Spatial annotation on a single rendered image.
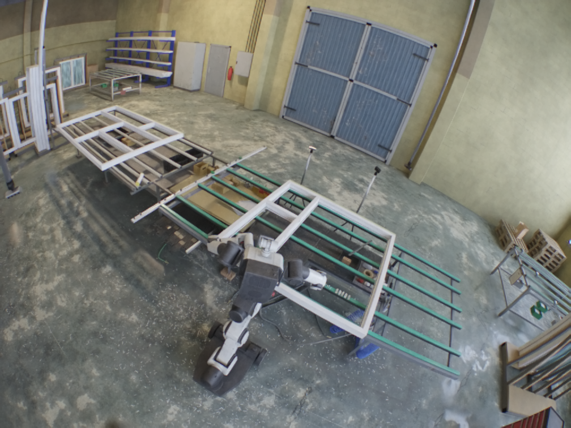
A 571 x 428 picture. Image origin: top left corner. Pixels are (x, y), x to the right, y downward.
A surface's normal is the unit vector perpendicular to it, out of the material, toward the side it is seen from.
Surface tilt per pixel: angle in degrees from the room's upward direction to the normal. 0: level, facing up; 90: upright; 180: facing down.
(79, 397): 0
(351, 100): 90
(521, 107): 90
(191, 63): 90
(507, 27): 90
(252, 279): 79
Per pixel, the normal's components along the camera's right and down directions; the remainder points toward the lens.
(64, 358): 0.22, -0.76
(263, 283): -0.01, 0.45
